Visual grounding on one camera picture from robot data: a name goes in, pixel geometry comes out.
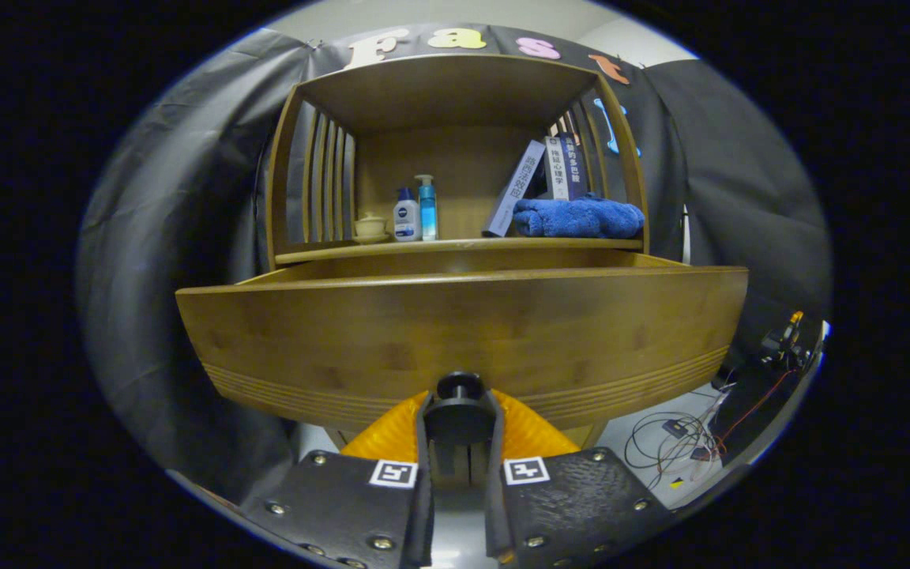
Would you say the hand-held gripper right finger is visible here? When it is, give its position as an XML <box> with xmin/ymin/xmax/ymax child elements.
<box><xmin>485</xmin><ymin>390</ymin><xmax>675</xmax><ymax>569</ymax></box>

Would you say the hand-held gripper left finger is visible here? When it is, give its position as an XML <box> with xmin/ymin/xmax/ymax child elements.
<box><xmin>239</xmin><ymin>391</ymin><xmax>436</xmax><ymax>569</ymax></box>

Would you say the black drawer knob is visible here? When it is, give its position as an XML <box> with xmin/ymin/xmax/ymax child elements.
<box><xmin>423</xmin><ymin>371</ymin><xmax>497</xmax><ymax>447</ymax></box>

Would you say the wooden drawer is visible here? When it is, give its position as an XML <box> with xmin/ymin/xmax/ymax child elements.
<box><xmin>175</xmin><ymin>251</ymin><xmax>750</xmax><ymax>434</ymax></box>

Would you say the wooden cabinet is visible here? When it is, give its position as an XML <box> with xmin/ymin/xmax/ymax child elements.
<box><xmin>265</xmin><ymin>54</ymin><xmax>652</xmax><ymax>451</ymax></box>

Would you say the cream lidded teacup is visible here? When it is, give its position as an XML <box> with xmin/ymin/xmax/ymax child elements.
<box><xmin>352</xmin><ymin>212</ymin><xmax>389</xmax><ymax>244</ymax></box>

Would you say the white lotion bottle blue cap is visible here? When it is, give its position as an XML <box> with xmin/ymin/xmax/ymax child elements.
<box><xmin>393</xmin><ymin>187</ymin><xmax>422</xmax><ymax>242</ymax></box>

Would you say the blue pump bottle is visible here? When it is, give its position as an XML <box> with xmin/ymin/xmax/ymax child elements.
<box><xmin>414</xmin><ymin>174</ymin><xmax>439</xmax><ymax>241</ymax></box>

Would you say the blue towel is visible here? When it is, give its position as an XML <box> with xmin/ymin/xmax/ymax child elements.
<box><xmin>512</xmin><ymin>194</ymin><xmax>645</xmax><ymax>239</ymax></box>

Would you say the pale grey book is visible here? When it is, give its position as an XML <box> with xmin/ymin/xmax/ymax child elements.
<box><xmin>483</xmin><ymin>140</ymin><xmax>547</xmax><ymax>238</ymax></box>

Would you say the black device with orange tip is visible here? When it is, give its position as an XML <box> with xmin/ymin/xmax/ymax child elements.
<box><xmin>759</xmin><ymin>310</ymin><xmax>813</xmax><ymax>372</ymax></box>

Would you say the dark blue book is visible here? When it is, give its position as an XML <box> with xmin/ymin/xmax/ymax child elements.
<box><xmin>562</xmin><ymin>132</ymin><xmax>590</xmax><ymax>200</ymax></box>

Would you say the black backdrop cloth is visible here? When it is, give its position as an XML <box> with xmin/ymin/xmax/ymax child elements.
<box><xmin>76</xmin><ymin>22</ymin><xmax>833</xmax><ymax>507</ymax></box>

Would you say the tangle of thin cables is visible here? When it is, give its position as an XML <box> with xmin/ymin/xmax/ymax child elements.
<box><xmin>625</xmin><ymin>367</ymin><xmax>799</xmax><ymax>487</ymax></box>

